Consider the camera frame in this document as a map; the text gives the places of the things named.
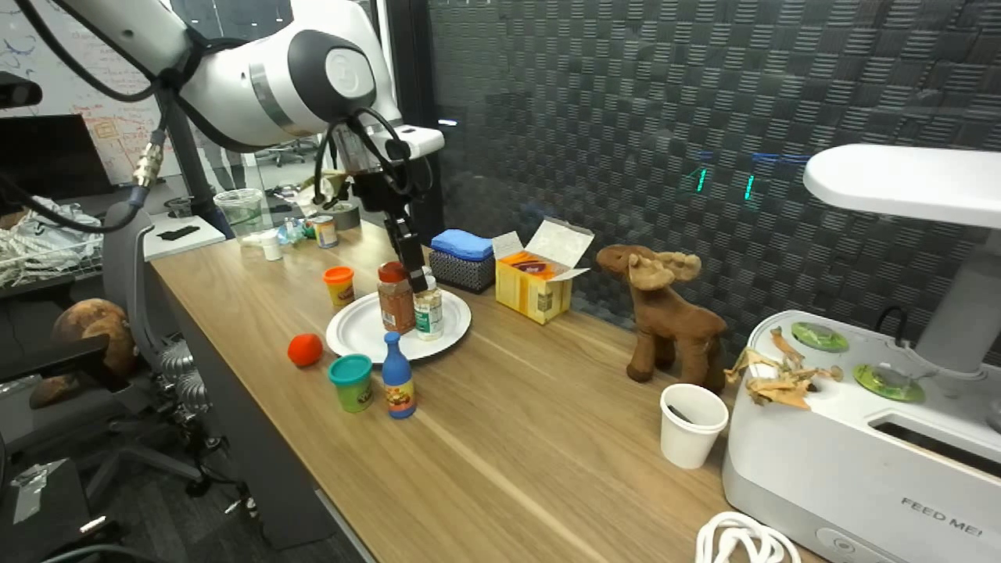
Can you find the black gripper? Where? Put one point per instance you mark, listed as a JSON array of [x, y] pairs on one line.
[[395, 198]]

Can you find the brown spice bottle orange lid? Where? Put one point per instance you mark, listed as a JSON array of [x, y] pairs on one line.
[[395, 302]]

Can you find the white bottle green label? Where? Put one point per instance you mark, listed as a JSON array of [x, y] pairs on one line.
[[430, 315]]

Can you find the green dough can teal lid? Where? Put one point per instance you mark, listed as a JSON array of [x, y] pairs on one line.
[[351, 378]]

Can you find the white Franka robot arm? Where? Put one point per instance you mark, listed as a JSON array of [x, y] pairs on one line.
[[272, 73]]

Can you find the white paper plate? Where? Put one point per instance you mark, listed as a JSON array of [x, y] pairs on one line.
[[362, 334]]

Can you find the grey woven basket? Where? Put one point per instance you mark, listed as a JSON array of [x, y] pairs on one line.
[[459, 272]]

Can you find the blue folded cloth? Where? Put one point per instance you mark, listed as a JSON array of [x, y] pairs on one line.
[[460, 246]]

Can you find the grey metal tin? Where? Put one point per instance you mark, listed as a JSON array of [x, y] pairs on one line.
[[347, 217]]

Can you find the small colourful can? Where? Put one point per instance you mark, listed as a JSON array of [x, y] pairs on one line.
[[324, 232]]

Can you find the blue toy bottle colourful label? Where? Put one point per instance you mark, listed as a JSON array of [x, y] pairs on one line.
[[400, 384]]

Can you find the open yellow cardboard box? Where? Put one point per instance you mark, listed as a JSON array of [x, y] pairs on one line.
[[533, 287]]

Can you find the red toy strawberry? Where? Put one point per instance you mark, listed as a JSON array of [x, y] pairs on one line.
[[306, 353]]

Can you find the small white cup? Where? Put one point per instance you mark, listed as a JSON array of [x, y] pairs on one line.
[[272, 249]]

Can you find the clear plastic container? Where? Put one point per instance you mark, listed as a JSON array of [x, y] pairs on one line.
[[243, 207]]

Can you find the white side table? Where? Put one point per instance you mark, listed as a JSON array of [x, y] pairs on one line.
[[183, 249]]

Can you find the small black device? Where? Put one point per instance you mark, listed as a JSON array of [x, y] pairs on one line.
[[177, 232]]

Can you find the brown moose plush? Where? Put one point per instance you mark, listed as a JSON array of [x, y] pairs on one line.
[[669, 318]]

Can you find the grey office chair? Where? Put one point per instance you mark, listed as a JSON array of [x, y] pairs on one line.
[[130, 283]]

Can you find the brown plush toy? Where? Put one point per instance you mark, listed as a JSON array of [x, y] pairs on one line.
[[94, 329]]

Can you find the white paper cup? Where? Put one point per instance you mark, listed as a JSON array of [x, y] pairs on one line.
[[693, 428]]

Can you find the pile of patterned cloth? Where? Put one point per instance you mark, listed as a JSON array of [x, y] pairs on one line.
[[43, 246]]

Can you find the black monitor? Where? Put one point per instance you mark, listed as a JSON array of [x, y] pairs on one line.
[[48, 157]]

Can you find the dried brown plant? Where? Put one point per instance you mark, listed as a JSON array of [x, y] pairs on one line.
[[778, 381]]

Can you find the white indoor garden appliance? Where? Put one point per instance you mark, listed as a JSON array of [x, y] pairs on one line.
[[865, 470]]

